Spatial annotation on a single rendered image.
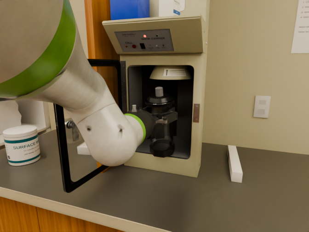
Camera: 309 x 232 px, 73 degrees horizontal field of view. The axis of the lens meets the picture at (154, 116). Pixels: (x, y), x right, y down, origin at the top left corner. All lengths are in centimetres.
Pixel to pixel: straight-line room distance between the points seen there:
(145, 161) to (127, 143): 47
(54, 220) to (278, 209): 76
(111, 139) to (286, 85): 97
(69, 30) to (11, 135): 92
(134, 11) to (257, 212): 72
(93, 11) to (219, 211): 77
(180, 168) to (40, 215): 55
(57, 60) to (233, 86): 108
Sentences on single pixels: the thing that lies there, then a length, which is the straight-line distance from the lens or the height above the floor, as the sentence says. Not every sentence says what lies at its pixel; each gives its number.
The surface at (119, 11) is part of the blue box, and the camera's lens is 75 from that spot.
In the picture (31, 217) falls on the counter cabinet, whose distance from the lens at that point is 99.
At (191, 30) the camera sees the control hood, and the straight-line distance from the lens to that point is 69.
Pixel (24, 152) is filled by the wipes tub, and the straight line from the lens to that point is 109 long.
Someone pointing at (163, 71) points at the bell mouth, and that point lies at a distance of 81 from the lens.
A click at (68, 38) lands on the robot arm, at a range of 17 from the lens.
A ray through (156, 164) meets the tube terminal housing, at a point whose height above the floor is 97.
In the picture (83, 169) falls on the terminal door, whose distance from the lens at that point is 74.
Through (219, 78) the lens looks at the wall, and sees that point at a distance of 119.
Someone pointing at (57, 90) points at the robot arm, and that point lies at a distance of 22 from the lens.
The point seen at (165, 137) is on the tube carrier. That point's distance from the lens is 80.
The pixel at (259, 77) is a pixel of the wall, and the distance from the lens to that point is 120.
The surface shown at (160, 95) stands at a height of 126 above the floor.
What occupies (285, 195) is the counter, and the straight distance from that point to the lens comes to 88.
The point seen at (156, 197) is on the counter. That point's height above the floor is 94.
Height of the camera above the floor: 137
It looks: 14 degrees down
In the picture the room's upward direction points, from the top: straight up
